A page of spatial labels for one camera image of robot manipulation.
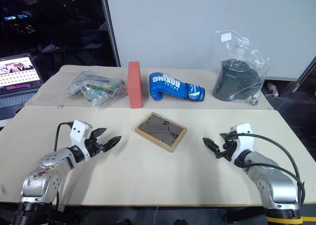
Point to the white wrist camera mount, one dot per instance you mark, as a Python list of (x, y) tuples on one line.
[(78, 133), (244, 138)]

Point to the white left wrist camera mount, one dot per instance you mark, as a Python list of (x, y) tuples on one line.
[(78, 133)]

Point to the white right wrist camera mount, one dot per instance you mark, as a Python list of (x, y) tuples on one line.
[(244, 138)]

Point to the wooden picture frame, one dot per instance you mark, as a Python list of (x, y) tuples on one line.
[(160, 131)]

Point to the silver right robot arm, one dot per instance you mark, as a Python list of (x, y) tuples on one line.
[(274, 183)]

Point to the dark rounded shape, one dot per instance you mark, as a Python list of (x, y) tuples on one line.
[(123, 221), (180, 221)]

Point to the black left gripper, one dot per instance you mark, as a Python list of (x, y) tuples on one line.
[(93, 146)]

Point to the silver metal post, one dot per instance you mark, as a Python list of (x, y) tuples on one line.
[(306, 73)]

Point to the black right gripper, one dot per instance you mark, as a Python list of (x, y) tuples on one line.
[(229, 148)]

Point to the plastic bag with green items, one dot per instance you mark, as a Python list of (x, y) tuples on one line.
[(96, 86)]

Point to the red brick block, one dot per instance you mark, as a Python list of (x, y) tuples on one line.
[(134, 85)]

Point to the laptop computer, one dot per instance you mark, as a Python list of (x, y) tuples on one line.
[(16, 79)]

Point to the white partition panel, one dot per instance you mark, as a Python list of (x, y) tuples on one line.
[(197, 25)]

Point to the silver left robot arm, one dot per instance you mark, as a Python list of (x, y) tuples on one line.
[(47, 170)]

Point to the blue boxing glove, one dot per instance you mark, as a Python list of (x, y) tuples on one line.
[(172, 86)]

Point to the plastic bag with black item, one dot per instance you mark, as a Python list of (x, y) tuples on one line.
[(238, 83)]

